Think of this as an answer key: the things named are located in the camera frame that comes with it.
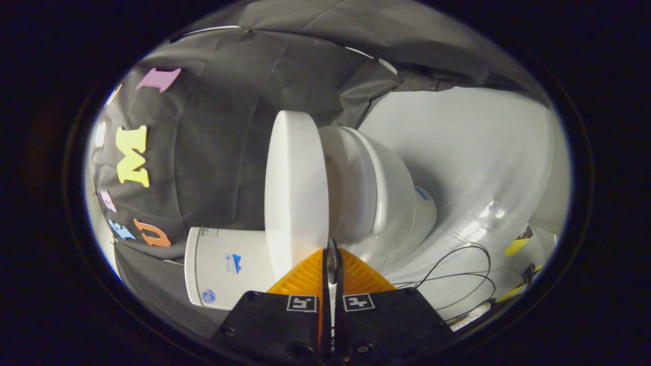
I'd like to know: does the white toilet tank cover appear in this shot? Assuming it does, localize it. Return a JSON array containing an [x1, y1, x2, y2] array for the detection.
[[184, 227, 202, 306]]

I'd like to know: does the white ceramic toilet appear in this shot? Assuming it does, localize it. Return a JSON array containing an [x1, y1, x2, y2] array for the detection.
[[184, 126, 438, 311]]

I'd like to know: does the thin black cable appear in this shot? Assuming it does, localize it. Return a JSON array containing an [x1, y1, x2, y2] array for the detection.
[[392, 243, 492, 312]]

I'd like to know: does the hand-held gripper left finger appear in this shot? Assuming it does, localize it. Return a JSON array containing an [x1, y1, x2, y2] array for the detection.
[[210, 248, 331, 366]]

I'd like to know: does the black backdrop cloth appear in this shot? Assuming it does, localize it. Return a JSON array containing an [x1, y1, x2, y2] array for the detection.
[[92, 0, 550, 336]]

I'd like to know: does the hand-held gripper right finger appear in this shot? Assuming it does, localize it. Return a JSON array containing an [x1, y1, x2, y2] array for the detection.
[[333, 248, 456, 366]]

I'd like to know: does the white toilet lid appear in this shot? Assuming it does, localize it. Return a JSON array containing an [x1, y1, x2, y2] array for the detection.
[[264, 110, 341, 283]]

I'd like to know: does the yellow tape strip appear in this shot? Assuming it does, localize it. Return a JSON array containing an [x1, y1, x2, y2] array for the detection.
[[496, 264, 543, 303], [505, 238, 533, 257]]

